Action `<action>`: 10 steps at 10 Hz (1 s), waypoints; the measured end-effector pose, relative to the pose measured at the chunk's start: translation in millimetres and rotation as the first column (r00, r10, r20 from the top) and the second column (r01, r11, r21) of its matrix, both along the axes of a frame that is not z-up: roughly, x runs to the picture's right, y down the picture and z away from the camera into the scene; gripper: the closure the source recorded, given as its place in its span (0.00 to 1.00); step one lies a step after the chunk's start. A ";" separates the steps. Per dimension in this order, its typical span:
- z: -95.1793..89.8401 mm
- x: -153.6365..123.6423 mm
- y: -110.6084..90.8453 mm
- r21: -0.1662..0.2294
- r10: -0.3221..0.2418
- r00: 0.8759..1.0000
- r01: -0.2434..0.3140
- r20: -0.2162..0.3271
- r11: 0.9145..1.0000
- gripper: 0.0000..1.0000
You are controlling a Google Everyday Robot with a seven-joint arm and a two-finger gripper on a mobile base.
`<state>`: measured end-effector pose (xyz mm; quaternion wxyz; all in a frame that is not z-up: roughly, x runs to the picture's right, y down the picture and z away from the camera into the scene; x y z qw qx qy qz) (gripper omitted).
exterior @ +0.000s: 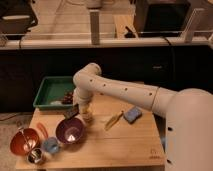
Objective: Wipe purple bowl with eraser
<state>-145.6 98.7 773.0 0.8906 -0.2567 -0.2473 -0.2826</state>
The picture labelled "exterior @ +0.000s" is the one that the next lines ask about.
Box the purple bowl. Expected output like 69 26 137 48
55 117 85 144

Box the dark eraser block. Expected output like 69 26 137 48
64 104 79 119

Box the grey metal post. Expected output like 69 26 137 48
90 9 100 45

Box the orange red bowl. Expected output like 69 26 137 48
10 128 40 156

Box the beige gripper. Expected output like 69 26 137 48
73 88 93 123

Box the orange carrot toy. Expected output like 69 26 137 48
36 122 48 139

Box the blue sponge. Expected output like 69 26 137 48
123 107 142 124

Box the yellow green banana toy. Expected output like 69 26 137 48
105 112 123 131

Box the small steel cup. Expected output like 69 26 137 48
27 148 45 165

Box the metal spoon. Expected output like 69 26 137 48
17 121 30 149

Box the green plastic tray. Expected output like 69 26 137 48
33 76 75 110

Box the dark grapes toy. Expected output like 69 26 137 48
62 92 73 104

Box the white object in tray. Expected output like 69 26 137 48
50 100 62 106

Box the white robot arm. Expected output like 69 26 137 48
73 63 213 171

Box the black monitor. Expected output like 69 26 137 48
133 0 191 36

